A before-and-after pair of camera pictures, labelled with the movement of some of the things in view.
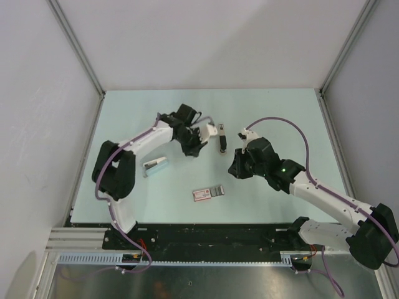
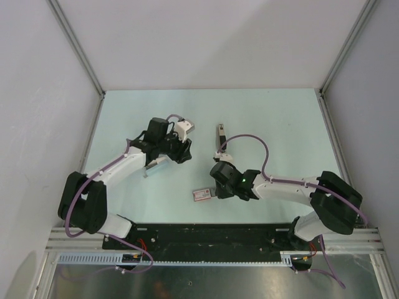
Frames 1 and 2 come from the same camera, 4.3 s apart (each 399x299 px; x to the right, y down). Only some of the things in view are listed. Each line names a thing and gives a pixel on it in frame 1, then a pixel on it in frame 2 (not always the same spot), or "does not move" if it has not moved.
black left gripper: [194, 150] -> [182, 153]
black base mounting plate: [173, 242] does not move
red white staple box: [207, 194] does not move
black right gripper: [236, 169] -> [221, 194]
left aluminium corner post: [58, 9] does not move
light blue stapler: [156, 167] does not move
